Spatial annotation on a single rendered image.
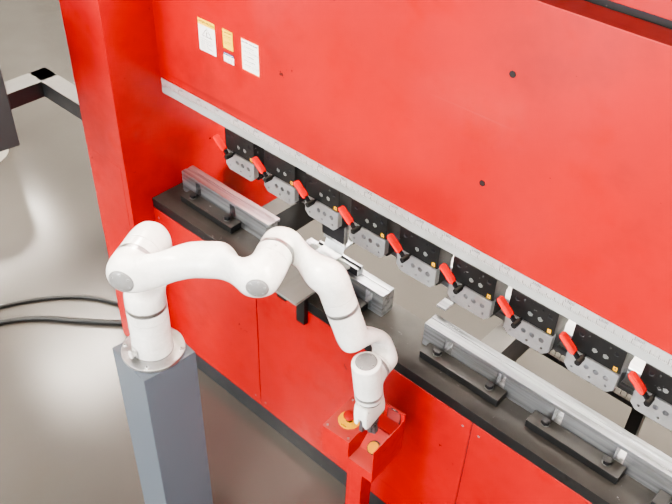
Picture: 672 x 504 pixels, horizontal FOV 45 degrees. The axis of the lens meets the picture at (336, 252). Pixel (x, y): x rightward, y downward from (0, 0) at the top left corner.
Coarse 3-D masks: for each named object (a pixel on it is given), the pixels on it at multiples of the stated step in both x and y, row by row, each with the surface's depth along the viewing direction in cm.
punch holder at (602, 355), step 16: (576, 336) 219; (592, 336) 215; (592, 352) 218; (608, 352) 214; (624, 352) 210; (576, 368) 224; (592, 368) 220; (608, 368) 217; (624, 368) 216; (608, 384) 219
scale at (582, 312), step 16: (192, 96) 293; (224, 112) 284; (240, 128) 282; (272, 144) 273; (304, 160) 265; (336, 176) 258; (368, 192) 251; (400, 208) 244; (416, 224) 243; (448, 240) 236; (480, 256) 230; (512, 272) 225; (544, 288) 219; (560, 304) 218; (576, 304) 214; (592, 320) 213; (624, 336) 208; (656, 352) 203
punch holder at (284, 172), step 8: (264, 152) 278; (264, 160) 281; (272, 160) 277; (280, 160) 274; (272, 168) 280; (280, 168) 276; (288, 168) 273; (296, 168) 271; (280, 176) 279; (288, 176) 275; (296, 176) 274; (304, 176) 277; (264, 184) 287; (272, 184) 283; (280, 184) 280; (288, 184) 278; (304, 184) 280; (272, 192) 286; (280, 192) 282; (288, 192) 280; (296, 192) 278; (288, 200) 281; (296, 200) 280
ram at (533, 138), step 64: (192, 0) 267; (256, 0) 245; (320, 0) 227; (384, 0) 211; (448, 0) 197; (512, 0) 185; (576, 0) 182; (192, 64) 284; (320, 64) 239; (384, 64) 222; (448, 64) 206; (512, 64) 193; (576, 64) 182; (640, 64) 171; (256, 128) 276; (320, 128) 253; (384, 128) 233; (448, 128) 216; (512, 128) 202; (576, 128) 189; (640, 128) 178; (384, 192) 246; (448, 192) 227; (512, 192) 211; (576, 192) 198; (640, 192) 186; (512, 256) 222; (576, 256) 207; (640, 256) 194; (576, 320) 217; (640, 320) 202
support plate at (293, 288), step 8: (312, 248) 286; (344, 264) 280; (288, 272) 276; (296, 272) 276; (288, 280) 273; (296, 280) 273; (304, 280) 273; (280, 288) 269; (288, 288) 270; (296, 288) 270; (304, 288) 270; (288, 296) 267; (296, 296) 267; (304, 296) 267; (296, 304) 264
